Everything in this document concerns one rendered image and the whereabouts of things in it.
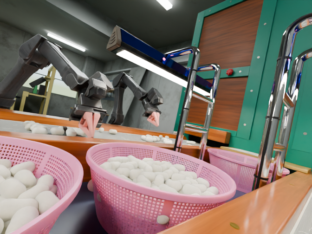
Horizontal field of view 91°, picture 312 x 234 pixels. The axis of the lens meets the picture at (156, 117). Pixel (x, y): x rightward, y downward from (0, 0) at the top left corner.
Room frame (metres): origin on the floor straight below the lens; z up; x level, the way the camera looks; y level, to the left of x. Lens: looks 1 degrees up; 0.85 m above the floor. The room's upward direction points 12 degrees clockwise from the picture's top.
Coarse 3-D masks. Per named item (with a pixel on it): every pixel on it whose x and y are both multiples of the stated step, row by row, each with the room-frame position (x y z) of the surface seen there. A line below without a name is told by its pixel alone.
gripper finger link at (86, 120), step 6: (84, 114) 0.46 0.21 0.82; (90, 114) 0.46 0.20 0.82; (84, 120) 0.48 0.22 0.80; (90, 120) 0.46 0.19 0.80; (78, 126) 0.49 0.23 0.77; (84, 126) 0.48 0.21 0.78; (90, 126) 0.45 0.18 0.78; (96, 126) 0.53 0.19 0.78; (84, 132) 0.47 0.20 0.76; (90, 132) 0.45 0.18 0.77
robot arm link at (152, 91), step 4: (152, 88) 0.91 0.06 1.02; (136, 92) 0.96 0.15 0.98; (140, 92) 0.94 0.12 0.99; (148, 92) 0.93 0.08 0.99; (152, 92) 0.90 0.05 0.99; (156, 92) 0.89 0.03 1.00; (136, 96) 0.95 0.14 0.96; (140, 96) 0.93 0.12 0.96; (144, 96) 0.94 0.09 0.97; (148, 96) 0.91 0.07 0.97; (152, 96) 0.89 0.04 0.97; (140, 100) 0.95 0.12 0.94
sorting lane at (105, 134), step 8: (0, 120) 0.49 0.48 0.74; (8, 120) 0.51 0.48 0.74; (0, 128) 0.40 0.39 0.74; (8, 128) 0.41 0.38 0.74; (16, 128) 0.43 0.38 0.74; (24, 128) 0.45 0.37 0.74; (48, 128) 0.52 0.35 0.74; (80, 136) 0.50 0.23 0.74; (96, 136) 0.55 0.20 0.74; (104, 136) 0.59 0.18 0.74; (112, 136) 0.62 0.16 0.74; (120, 136) 0.67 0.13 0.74; (128, 136) 0.71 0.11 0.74; (136, 136) 0.77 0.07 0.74; (184, 144) 0.86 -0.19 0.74; (192, 144) 0.94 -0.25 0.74
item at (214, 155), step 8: (208, 152) 0.62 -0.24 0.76; (216, 152) 0.70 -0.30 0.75; (224, 152) 0.71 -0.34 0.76; (232, 152) 0.71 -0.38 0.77; (216, 160) 0.55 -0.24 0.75; (224, 160) 0.51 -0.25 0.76; (232, 160) 0.49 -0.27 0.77; (240, 160) 0.69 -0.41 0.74; (248, 160) 0.68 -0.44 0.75; (256, 160) 0.66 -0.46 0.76; (224, 168) 0.52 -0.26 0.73; (232, 168) 0.50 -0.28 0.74; (240, 168) 0.48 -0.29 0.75; (248, 168) 0.47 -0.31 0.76; (232, 176) 0.50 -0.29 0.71; (240, 176) 0.49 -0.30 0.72; (248, 176) 0.48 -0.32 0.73; (240, 184) 0.49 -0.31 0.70; (248, 184) 0.48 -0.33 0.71; (248, 192) 0.49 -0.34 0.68
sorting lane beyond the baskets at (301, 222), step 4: (308, 200) 0.33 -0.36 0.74; (308, 204) 0.31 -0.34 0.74; (304, 208) 0.28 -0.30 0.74; (308, 208) 0.29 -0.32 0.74; (304, 212) 0.27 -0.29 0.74; (308, 212) 0.27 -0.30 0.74; (300, 216) 0.25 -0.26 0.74; (304, 216) 0.25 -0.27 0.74; (308, 216) 0.25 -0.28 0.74; (300, 220) 0.24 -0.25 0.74; (304, 220) 0.24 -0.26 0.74; (308, 220) 0.24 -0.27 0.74; (296, 224) 0.22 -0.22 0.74; (300, 224) 0.22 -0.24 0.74; (304, 224) 0.22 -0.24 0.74; (308, 224) 0.23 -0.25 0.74; (292, 228) 0.20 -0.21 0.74; (296, 228) 0.21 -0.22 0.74; (300, 228) 0.21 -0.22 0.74; (304, 228) 0.21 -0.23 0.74; (308, 228) 0.22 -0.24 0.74; (292, 232) 0.19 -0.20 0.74; (296, 232) 0.20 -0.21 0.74; (300, 232) 0.20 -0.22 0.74; (304, 232) 0.20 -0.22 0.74; (308, 232) 0.21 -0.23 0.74
